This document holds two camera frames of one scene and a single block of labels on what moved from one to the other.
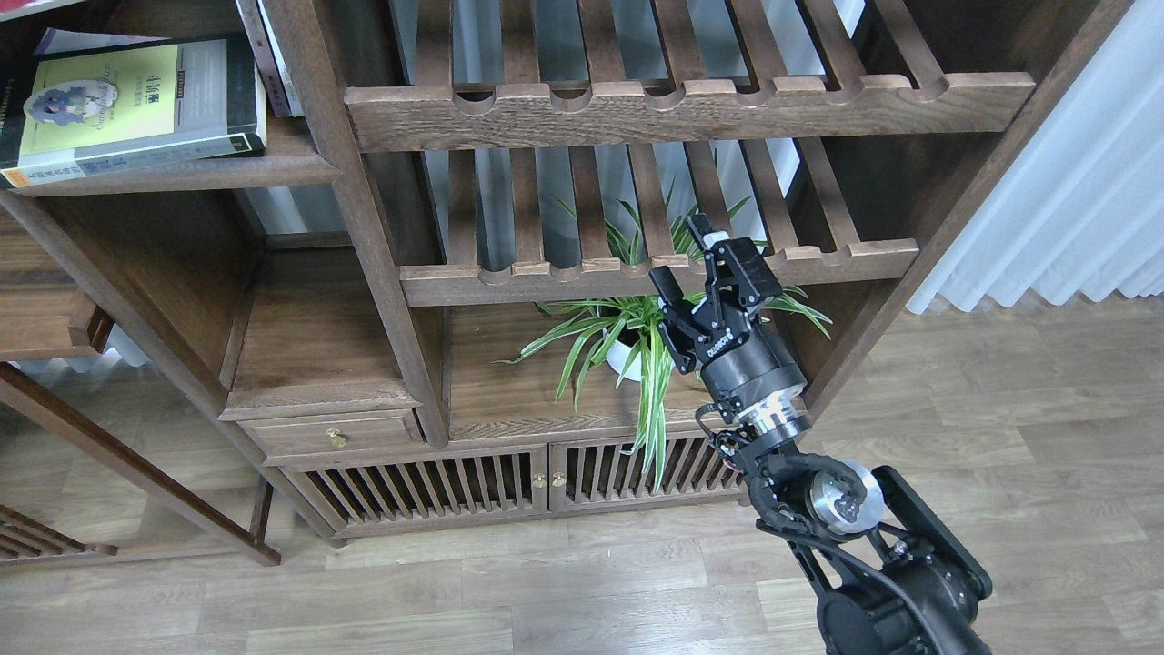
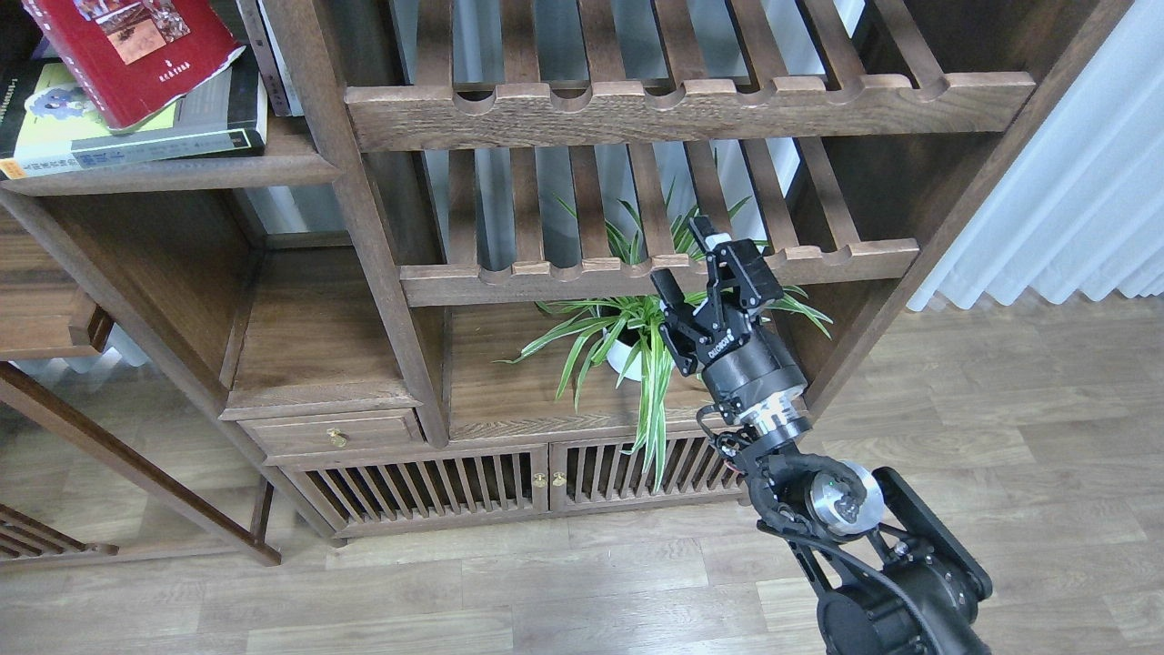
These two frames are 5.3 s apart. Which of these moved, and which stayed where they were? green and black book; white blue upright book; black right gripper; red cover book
Moved: red cover book
Stayed: black right gripper; white blue upright book; green and black book
